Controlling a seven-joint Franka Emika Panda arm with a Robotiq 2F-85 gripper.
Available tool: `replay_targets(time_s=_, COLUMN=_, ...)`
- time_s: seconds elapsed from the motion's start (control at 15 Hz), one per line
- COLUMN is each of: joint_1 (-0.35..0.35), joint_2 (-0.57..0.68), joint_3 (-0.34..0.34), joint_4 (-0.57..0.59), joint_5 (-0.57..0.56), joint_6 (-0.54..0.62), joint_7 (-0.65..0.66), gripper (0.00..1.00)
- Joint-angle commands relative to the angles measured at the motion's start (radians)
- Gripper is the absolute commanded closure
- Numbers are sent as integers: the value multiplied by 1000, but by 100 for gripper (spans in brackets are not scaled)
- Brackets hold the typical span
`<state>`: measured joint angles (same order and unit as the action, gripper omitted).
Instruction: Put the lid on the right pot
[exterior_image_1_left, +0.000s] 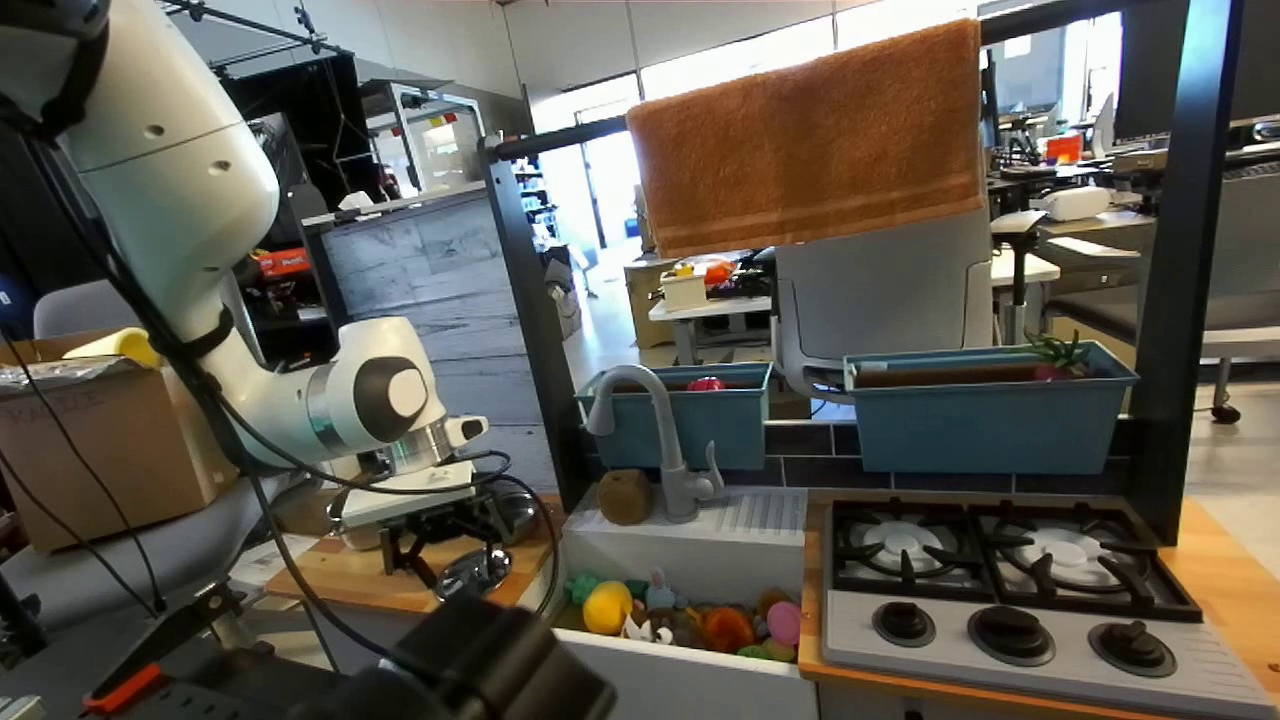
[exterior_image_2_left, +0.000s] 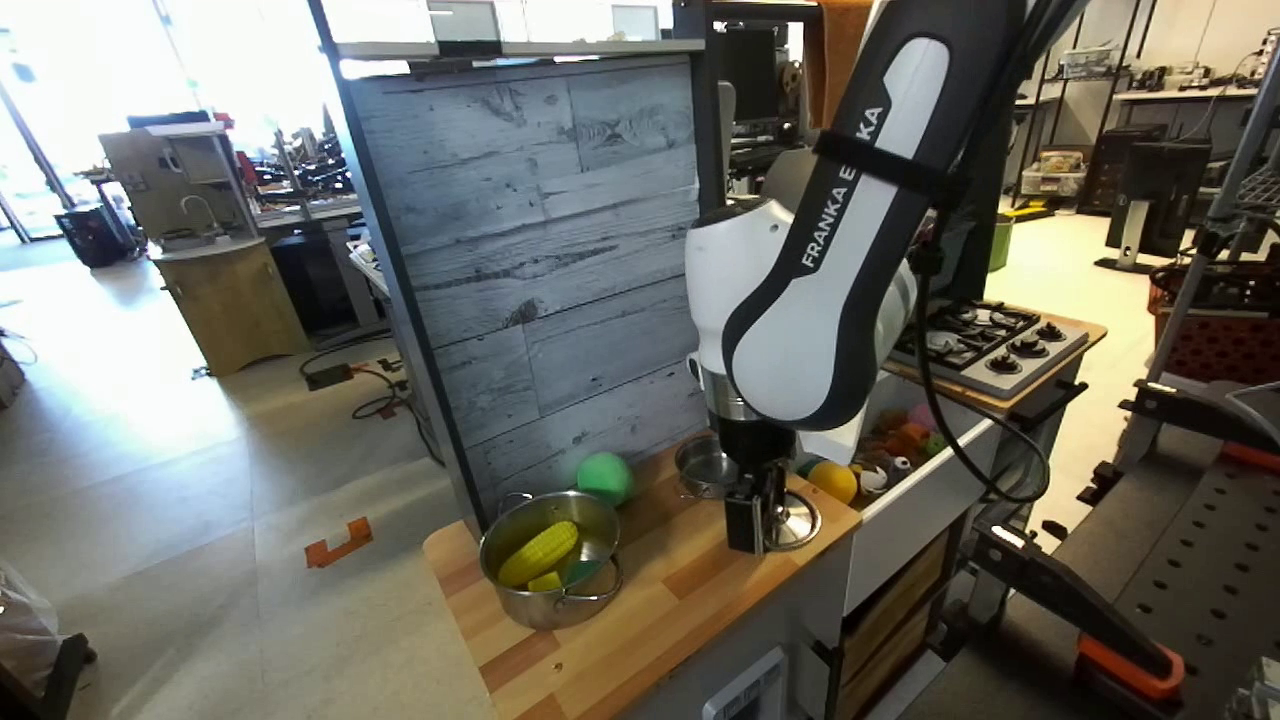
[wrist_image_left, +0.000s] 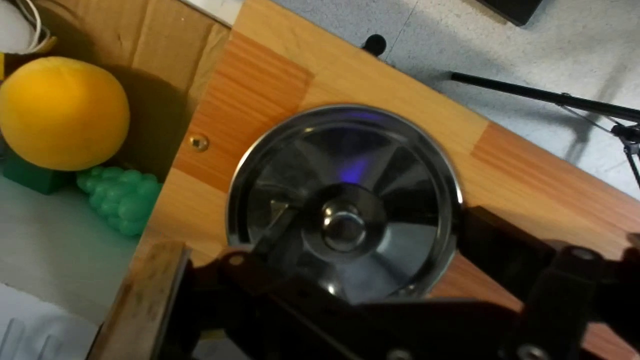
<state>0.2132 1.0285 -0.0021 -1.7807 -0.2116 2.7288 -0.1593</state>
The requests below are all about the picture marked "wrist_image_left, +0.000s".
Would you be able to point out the black tripod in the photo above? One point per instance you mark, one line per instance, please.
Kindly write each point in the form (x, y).
(567, 100)

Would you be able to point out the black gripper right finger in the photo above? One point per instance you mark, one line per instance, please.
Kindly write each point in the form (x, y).
(503, 257)

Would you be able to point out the black round knob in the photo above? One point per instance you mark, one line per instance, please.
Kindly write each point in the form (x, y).
(375, 44)

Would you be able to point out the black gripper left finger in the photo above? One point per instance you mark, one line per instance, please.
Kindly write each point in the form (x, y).
(277, 241)

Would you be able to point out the dark green toy block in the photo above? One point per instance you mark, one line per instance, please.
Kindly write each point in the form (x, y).
(30, 177)

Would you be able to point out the green toy grapes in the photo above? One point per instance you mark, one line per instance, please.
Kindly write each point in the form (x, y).
(120, 199)

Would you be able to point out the yellow toy lemon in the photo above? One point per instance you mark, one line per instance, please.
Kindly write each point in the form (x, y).
(63, 112)

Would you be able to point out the wooden play kitchen counter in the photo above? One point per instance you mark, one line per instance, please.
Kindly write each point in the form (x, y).
(400, 86)

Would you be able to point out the round silver pot lid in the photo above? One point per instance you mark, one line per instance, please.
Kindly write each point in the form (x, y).
(373, 161)

